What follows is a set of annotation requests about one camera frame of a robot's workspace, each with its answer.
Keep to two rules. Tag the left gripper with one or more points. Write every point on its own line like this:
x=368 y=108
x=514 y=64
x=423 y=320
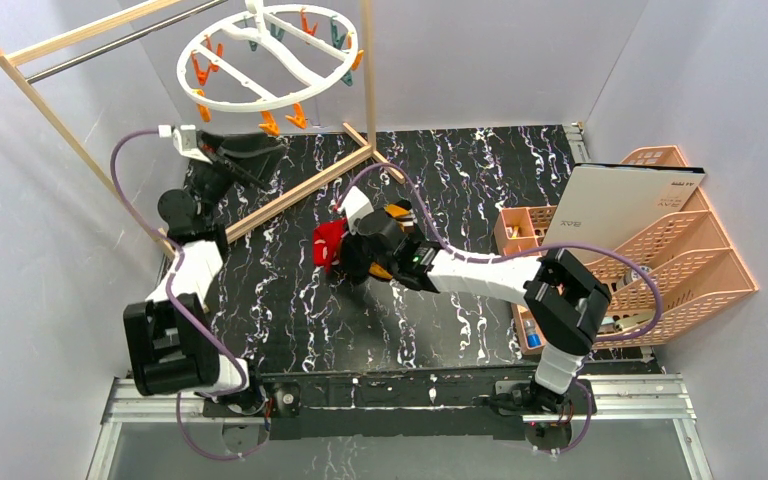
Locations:
x=217 y=154

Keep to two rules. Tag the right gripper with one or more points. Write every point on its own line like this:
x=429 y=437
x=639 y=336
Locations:
x=363 y=248

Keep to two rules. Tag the mustard yellow sock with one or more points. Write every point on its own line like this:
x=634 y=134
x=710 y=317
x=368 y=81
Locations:
x=377 y=271

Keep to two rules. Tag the red sock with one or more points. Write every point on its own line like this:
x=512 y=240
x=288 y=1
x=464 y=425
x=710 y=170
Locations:
x=327 y=240

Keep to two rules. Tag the white round clip hanger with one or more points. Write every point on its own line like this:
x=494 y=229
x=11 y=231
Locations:
x=269 y=57

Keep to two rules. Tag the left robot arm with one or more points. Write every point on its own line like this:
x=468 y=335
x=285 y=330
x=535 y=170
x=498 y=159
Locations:
x=171 y=347

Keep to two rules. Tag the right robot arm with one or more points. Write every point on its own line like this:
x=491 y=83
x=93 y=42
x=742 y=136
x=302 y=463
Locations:
x=567 y=302

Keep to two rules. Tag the orange clothes clip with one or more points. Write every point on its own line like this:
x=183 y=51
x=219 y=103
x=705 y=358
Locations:
x=269 y=125

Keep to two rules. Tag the blue capped bottle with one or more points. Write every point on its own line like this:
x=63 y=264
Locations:
x=532 y=335

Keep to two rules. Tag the white flat box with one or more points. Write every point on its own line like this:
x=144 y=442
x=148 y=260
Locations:
x=605 y=205

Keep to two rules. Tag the metal rack rod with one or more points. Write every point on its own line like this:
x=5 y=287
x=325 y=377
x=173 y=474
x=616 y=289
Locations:
x=122 y=41

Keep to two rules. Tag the round metal can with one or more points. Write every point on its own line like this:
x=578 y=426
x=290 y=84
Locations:
x=635 y=273

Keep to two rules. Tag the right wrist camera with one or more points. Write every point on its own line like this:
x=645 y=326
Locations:
x=355 y=206

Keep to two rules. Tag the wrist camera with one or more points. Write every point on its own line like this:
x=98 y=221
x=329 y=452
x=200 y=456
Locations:
x=355 y=206
x=185 y=141

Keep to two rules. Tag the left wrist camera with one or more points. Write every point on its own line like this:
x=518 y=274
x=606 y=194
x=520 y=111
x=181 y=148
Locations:
x=185 y=141

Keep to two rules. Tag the wooden clothes rack frame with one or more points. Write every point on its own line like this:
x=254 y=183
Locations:
x=367 y=143

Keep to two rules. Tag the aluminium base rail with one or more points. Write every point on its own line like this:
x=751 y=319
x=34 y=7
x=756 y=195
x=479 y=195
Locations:
x=407 y=424

